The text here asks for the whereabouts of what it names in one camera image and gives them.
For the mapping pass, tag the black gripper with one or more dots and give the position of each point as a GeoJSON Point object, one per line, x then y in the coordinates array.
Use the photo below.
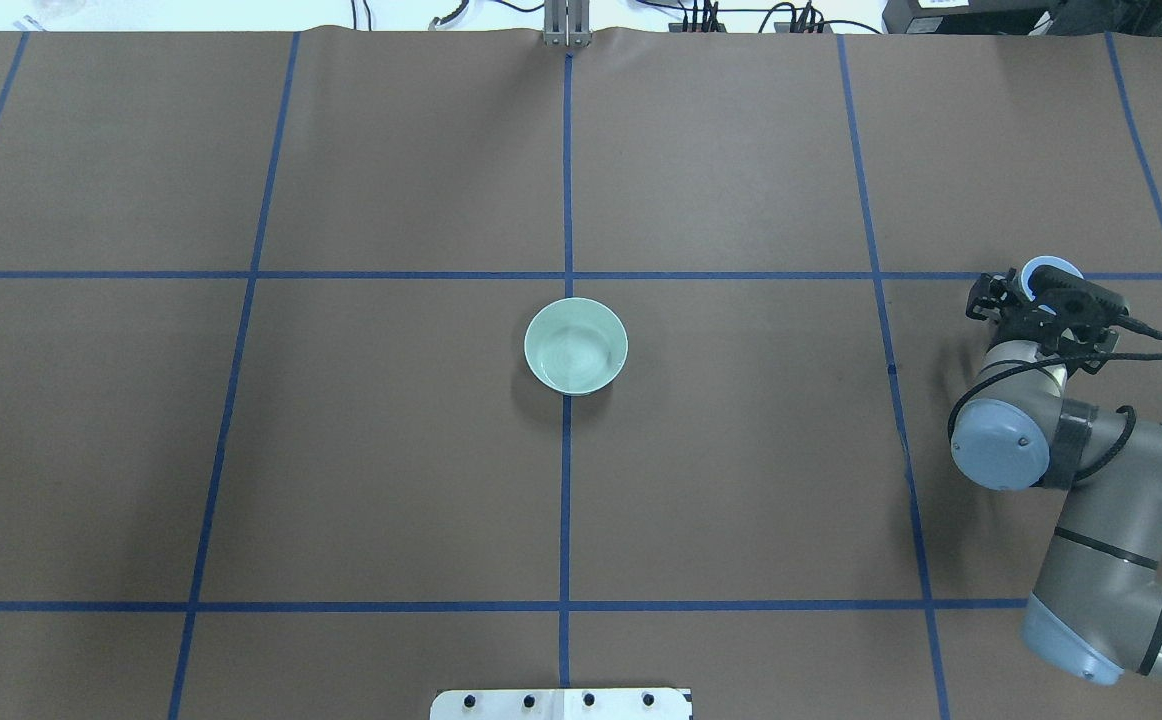
{"type": "Point", "coordinates": [1020, 326]}

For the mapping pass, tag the light blue plastic cup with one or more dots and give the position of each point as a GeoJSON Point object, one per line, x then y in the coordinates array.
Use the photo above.
{"type": "Point", "coordinates": [1049, 266]}

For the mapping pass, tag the mint green bowl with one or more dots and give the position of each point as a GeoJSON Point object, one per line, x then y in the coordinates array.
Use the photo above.
{"type": "Point", "coordinates": [576, 346]}

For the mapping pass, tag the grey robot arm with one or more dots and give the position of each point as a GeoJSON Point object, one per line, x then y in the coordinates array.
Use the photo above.
{"type": "Point", "coordinates": [1095, 610]}

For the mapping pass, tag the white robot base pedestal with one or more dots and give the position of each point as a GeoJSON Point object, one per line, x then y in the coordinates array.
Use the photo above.
{"type": "Point", "coordinates": [564, 703]}

